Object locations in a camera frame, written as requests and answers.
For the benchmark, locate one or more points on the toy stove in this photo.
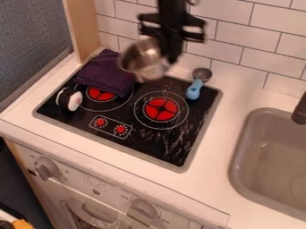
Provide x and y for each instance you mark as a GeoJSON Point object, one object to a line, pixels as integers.
{"type": "Point", "coordinates": [131, 125]}

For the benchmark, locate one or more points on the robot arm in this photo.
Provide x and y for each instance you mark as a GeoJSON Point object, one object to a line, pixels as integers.
{"type": "Point", "coordinates": [171, 6]}

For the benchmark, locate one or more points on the blue and grey toy scoop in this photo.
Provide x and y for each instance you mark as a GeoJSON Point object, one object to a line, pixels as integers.
{"type": "Point", "coordinates": [195, 88]}

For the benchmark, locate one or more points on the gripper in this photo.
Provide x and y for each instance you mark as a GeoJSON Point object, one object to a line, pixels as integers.
{"type": "Point", "coordinates": [174, 26]}

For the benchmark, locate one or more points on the toy sink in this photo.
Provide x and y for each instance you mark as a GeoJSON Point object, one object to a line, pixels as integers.
{"type": "Point", "coordinates": [275, 167]}

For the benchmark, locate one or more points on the silver pot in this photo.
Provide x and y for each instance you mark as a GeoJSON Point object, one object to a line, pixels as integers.
{"type": "Point", "coordinates": [142, 62]}

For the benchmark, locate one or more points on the tap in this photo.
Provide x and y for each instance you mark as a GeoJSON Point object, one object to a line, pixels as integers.
{"type": "Point", "coordinates": [300, 111]}

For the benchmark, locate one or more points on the purple cloth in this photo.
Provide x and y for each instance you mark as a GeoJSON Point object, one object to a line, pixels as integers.
{"type": "Point", "coordinates": [104, 74]}

